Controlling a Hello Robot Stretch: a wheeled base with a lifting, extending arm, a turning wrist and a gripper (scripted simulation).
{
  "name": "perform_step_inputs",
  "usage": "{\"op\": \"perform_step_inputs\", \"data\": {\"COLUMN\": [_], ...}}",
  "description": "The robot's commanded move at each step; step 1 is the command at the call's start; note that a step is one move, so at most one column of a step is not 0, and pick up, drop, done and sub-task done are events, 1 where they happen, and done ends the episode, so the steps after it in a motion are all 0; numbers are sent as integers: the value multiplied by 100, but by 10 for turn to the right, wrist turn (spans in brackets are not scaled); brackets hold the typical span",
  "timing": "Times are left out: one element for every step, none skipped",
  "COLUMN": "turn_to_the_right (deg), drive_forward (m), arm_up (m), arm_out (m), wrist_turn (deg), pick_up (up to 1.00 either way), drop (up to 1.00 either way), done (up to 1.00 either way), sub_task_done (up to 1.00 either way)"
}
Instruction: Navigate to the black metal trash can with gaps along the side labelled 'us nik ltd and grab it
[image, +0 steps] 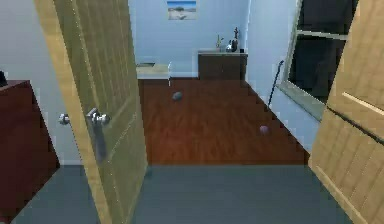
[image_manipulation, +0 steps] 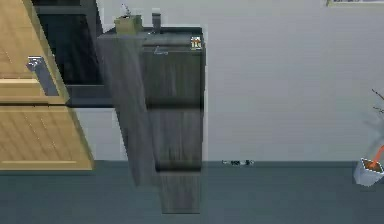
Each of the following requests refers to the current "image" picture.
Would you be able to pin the dark statuette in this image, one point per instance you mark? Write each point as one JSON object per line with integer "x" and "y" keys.
{"x": 235, "y": 40}

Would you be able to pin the silver door knob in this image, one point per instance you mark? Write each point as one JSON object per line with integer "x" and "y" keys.
{"x": 63, "y": 119}
{"x": 98, "y": 117}

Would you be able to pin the framed beach picture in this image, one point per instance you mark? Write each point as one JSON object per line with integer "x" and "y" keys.
{"x": 181, "y": 10}

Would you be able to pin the dark window with pale frame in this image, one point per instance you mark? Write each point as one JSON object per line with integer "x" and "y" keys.
{"x": 316, "y": 63}

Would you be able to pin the dark brown wooden cupboard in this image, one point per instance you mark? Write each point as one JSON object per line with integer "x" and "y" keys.
{"x": 222, "y": 66}

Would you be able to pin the light wooden panelled furniture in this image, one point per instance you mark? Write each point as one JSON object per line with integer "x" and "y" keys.
{"x": 356, "y": 133}

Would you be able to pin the light wooden room door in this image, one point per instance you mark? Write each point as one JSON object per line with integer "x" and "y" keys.
{"x": 100, "y": 66}

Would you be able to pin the pale low table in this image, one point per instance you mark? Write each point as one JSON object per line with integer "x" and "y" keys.
{"x": 152, "y": 70}

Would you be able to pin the grey ball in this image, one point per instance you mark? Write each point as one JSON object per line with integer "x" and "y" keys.
{"x": 177, "y": 96}

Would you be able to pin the small green plant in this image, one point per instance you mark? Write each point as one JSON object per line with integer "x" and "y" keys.
{"x": 218, "y": 41}

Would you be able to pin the silver kettle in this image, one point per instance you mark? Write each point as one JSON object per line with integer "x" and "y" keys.
{"x": 229, "y": 46}

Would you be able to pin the dark red wooden cabinet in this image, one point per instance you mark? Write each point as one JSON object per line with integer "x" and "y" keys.
{"x": 20, "y": 140}

